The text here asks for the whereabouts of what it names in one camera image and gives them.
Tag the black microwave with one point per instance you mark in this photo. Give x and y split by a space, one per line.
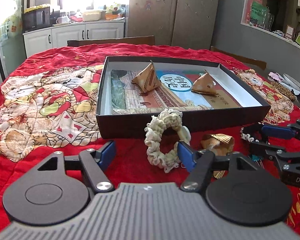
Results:
36 19

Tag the silver refrigerator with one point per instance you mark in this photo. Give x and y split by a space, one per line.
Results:
183 23

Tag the brown pyramid packet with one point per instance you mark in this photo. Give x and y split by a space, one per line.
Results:
204 85
147 80

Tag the teal binder clip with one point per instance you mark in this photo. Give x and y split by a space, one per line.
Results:
257 160

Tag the black lace scrunchie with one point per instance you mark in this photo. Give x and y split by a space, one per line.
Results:
253 133

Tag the red bear quilt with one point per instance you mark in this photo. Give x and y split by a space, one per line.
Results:
49 102

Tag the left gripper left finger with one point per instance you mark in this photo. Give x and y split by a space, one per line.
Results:
94 163

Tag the white mug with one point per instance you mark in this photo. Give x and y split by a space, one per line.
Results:
62 20

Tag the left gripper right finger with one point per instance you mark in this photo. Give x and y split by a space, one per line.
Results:
198 164

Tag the white plate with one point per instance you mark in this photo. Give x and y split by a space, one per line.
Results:
292 82

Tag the white wall shelf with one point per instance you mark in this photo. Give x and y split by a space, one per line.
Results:
277 18

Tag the Chinese history book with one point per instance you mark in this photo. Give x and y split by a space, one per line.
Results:
174 92

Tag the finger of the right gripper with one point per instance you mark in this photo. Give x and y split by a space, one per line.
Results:
287 133
284 161

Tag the black shallow cardboard box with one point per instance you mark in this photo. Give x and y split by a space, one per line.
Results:
254 107

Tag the white kitchen cabinet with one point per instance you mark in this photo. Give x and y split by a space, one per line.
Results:
58 36

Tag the cream crochet scrunchie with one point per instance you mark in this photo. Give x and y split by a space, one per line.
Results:
163 134

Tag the brown packet gold edge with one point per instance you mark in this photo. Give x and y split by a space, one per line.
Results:
220 144

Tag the beige plastic tub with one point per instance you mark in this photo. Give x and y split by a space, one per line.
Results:
92 15

